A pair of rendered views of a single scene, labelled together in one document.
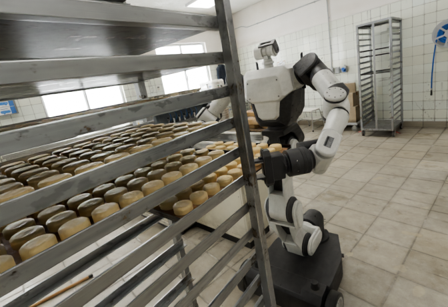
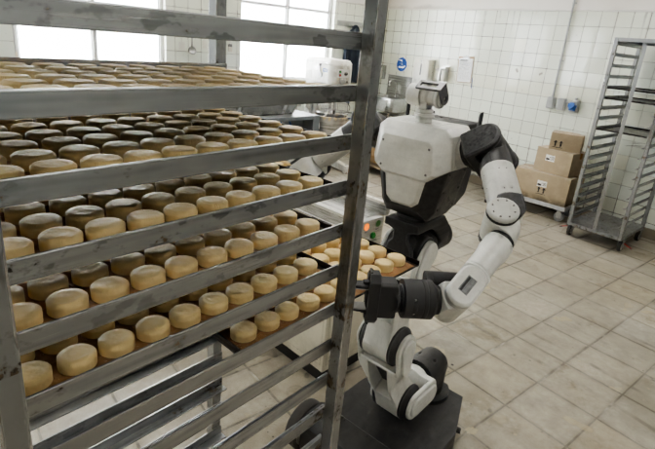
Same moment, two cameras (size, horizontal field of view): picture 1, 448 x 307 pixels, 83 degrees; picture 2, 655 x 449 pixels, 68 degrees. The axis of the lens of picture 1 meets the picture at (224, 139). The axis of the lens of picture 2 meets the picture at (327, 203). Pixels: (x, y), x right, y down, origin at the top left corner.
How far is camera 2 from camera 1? 30 cm
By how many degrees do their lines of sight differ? 6
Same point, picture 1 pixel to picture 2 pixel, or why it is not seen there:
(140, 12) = (256, 94)
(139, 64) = (240, 159)
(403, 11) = not seen: outside the picture
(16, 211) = (76, 326)
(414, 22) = not seen: outside the picture
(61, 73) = (152, 176)
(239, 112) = (353, 221)
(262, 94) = (402, 163)
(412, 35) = not seen: outside the picture
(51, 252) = (97, 373)
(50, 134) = (126, 245)
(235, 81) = (359, 180)
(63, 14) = (171, 107)
